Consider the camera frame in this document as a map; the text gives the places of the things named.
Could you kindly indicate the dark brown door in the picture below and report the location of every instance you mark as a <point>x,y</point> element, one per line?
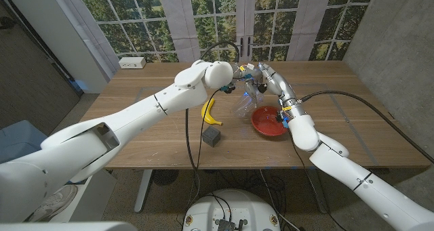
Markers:
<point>30,82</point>

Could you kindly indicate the clear pump dispenser bottle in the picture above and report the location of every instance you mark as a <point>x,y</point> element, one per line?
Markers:
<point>242,107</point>

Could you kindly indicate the white robot torso base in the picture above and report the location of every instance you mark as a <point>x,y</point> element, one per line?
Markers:
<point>230,204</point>

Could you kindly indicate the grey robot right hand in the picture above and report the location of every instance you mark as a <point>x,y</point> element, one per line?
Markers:
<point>276,83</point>

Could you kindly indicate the black round fan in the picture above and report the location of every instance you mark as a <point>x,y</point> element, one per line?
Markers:
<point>165,177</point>

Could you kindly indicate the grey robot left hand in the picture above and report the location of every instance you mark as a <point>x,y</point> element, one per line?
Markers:
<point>249,75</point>

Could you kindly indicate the dark grey block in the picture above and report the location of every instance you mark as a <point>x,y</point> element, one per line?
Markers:
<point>211,136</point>

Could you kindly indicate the red bowl plate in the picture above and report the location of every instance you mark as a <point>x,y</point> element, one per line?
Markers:
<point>266,122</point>

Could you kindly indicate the blue plastic bin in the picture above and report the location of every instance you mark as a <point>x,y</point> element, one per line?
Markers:
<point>17,139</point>

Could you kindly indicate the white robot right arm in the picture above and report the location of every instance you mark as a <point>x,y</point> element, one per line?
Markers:
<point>339,166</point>

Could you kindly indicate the white table leg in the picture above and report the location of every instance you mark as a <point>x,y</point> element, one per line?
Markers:
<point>142,193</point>

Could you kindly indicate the printed window backdrop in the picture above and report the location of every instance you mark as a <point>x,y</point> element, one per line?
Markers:
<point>217,21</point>

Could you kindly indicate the white power strip box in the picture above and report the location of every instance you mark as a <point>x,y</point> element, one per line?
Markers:
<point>132,62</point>

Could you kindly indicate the white grey sneaker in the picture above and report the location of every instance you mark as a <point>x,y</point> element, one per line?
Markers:
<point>52,202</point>

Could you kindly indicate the yellow banana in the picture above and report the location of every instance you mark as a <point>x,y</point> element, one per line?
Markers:
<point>207,117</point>

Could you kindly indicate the grey table leg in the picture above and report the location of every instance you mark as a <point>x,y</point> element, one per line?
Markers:
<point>317,193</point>

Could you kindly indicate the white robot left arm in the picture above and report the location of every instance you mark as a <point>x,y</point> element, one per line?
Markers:
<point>135,109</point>

